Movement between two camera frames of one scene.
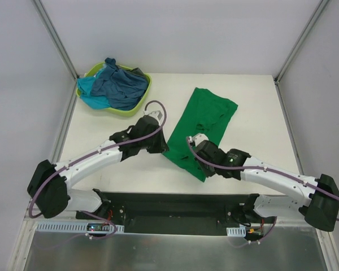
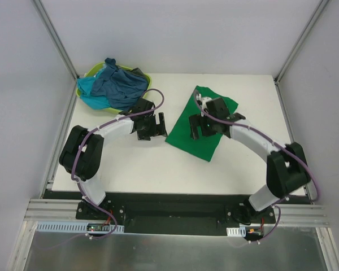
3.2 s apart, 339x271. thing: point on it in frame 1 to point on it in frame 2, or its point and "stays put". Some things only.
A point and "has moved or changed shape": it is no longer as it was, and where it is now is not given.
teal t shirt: (94, 101) stays put
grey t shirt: (138, 71) stays put
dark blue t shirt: (124, 88) stays put
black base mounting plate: (178, 213) stays put
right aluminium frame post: (297, 47) stays put
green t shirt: (207, 113) has moved or changed shape
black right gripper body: (204, 165) to (200, 127)
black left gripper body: (157, 141) to (151, 131)
